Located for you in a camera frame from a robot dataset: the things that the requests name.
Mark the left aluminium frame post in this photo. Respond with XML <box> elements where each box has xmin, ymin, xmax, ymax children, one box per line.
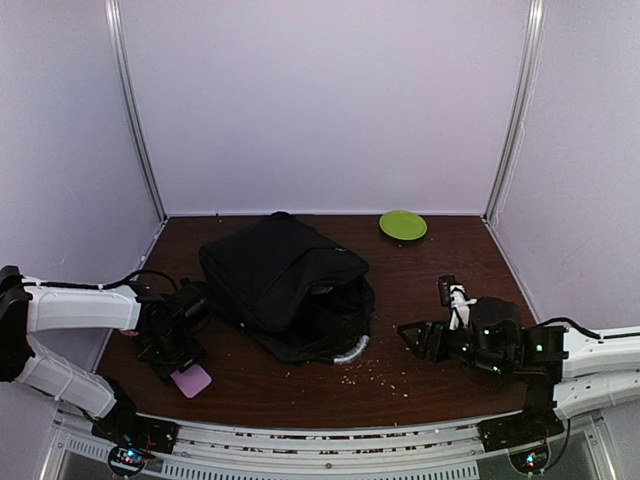
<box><xmin>104</xmin><ymin>0</ymin><xmax>168</xmax><ymax>223</ymax></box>

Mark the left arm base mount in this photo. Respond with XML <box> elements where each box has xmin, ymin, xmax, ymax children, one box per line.
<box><xmin>84</xmin><ymin>378</ymin><xmax>179</xmax><ymax>479</ymax></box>

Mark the right aluminium frame post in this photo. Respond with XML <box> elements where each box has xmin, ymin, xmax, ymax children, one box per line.
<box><xmin>483</xmin><ymin>0</ymin><xmax>547</xmax><ymax>225</ymax></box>

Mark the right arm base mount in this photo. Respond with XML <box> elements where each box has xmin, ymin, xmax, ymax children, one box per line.
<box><xmin>477</xmin><ymin>386</ymin><xmax>571</xmax><ymax>477</ymax></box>

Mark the front aluminium rail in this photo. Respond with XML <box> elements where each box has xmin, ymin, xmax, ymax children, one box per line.
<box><xmin>36</xmin><ymin>404</ymin><xmax>623</xmax><ymax>479</ymax></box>

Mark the aluminium frame post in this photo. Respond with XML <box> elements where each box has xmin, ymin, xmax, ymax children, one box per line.
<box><xmin>104</xmin><ymin>0</ymin><xmax>168</xmax><ymax>223</ymax></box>
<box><xmin>483</xmin><ymin>0</ymin><xmax>547</xmax><ymax>225</ymax></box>

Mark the pink smartphone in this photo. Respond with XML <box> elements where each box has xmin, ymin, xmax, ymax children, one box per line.
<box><xmin>170</xmin><ymin>364</ymin><xmax>212</xmax><ymax>399</ymax></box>

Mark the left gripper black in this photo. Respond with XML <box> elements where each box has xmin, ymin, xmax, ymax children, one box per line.
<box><xmin>147</xmin><ymin>328</ymin><xmax>208</xmax><ymax>387</ymax></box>

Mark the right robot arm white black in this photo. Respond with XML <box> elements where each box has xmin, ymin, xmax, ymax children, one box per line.
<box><xmin>397</xmin><ymin>292</ymin><xmax>639</xmax><ymax>442</ymax></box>

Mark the green plate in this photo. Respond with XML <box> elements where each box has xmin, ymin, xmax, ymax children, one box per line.
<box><xmin>379</xmin><ymin>210</ymin><xmax>428</xmax><ymax>241</ymax></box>

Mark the black student backpack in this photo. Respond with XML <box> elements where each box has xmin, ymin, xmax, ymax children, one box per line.
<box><xmin>198</xmin><ymin>212</ymin><xmax>375</xmax><ymax>365</ymax></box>

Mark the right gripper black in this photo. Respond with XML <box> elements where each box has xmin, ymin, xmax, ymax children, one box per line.
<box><xmin>398</xmin><ymin>320</ymin><xmax>510</xmax><ymax>377</ymax></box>

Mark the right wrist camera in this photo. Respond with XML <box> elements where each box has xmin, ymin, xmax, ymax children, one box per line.
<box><xmin>438</xmin><ymin>275</ymin><xmax>478</xmax><ymax>331</ymax></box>

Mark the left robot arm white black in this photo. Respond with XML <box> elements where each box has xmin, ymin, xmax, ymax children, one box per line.
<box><xmin>1</xmin><ymin>265</ymin><xmax>212</xmax><ymax>444</ymax></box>

